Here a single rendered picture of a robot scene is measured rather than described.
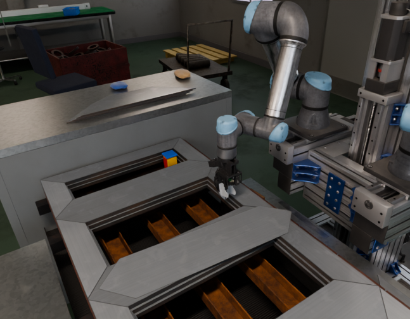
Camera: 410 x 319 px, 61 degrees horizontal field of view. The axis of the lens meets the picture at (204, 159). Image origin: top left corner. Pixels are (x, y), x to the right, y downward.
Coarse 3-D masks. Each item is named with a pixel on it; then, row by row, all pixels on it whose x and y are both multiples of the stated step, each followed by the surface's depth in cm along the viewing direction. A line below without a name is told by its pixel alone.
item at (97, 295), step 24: (120, 168) 170; (168, 192) 149; (192, 192) 155; (216, 192) 152; (120, 216) 140; (96, 240) 129; (168, 240) 123; (216, 264) 114; (312, 264) 112; (96, 288) 106; (168, 288) 106; (192, 288) 110; (144, 312) 103
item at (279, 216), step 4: (264, 208) 136; (268, 208) 136; (272, 208) 136; (276, 208) 136; (268, 212) 134; (272, 212) 134; (276, 212) 134; (280, 212) 134; (272, 216) 132; (276, 216) 131; (280, 216) 131; (284, 216) 131; (288, 216) 131; (276, 220) 130; (280, 220) 130; (284, 220) 129; (288, 220) 129; (280, 224) 128; (284, 224) 128; (288, 224) 128; (284, 228) 126; (288, 228) 125
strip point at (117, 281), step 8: (120, 264) 114; (112, 272) 111; (120, 272) 111; (104, 280) 108; (112, 280) 108; (120, 280) 108; (128, 280) 108; (104, 288) 106; (112, 288) 106; (120, 288) 105; (128, 288) 105; (128, 296) 103
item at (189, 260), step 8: (176, 240) 123; (184, 240) 122; (176, 248) 119; (184, 248) 119; (192, 248) 119; (176, 256) 116; (184, 256) 116; (192, 256) 116; (200, 256) 115; (184, 264) 113; (192, 264) 113; (200, 264) 113; (184, 272) 110; (192, 272) 110
